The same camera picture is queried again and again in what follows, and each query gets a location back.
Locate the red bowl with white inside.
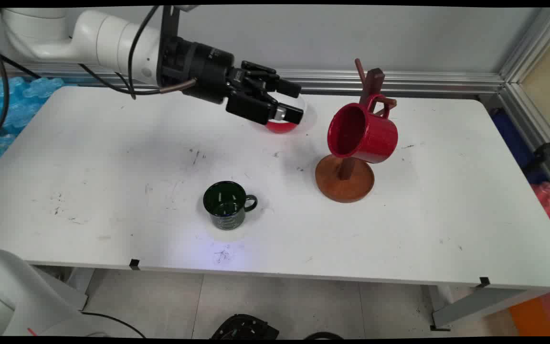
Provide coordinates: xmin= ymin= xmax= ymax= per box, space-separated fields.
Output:
xmin=250 ymin=93 xmax=312 ymax=135

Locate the black device on floor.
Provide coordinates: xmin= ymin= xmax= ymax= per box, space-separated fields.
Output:
xmin=210 ymin=313 xmax=281 ymax=340

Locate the black stand bracket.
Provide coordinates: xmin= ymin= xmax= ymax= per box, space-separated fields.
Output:
xmin=523 ymin=129 xmax=550 ymax=173

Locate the orange box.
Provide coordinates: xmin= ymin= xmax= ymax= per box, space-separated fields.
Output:
xmin=508 ymin=291 xmax=550 ymax=337

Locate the black cable with copper end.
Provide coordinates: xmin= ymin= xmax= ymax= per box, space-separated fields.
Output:
xmin=78 ymin=64 xmax=197 ymax=95

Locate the black floor cable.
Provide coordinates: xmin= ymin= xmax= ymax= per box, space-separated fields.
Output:
xmin=80 ymin=311 xmax=147 ymax=339

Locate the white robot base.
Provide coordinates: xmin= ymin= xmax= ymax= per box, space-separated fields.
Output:
xmin=0 ymin=248 xmax=113 ymax=338

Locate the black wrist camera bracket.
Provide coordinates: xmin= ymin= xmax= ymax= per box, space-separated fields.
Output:
xmin=159 ymin=6 xmax=183 ymax=87

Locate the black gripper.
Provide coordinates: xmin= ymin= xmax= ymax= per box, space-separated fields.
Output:
xmin=180 ymin=39 xmax=305 ymax=126

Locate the wooden mug tree stand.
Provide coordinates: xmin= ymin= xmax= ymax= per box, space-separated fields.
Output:
xmin=315 ymin=58 xmax=398 ymax=204

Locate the aluminium corner frame rail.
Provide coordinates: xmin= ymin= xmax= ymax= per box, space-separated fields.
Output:
xmin=497 ymin=7 xmax=550 ymax=204

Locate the red ceramic mug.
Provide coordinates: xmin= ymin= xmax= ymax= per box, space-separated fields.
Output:
xmin=327 ymin=94 xmax=399 ymax=164

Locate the long aluminium frame rail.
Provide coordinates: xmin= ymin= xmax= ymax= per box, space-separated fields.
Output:
xmin=0 ymin=66 xmax=506 ymax=95

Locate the dark green enamel mug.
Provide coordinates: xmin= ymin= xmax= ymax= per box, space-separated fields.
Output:
xmin=202 ymin=181 xmax=258 ymax=231

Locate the black cable looped over arm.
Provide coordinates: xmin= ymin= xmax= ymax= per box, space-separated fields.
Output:
xmin=127 ymin=6 xmax=161 ymax=100

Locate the grey table leg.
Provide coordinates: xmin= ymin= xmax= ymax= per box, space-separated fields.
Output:
xmin=429 ymin=284 xmax=545 ymax=331

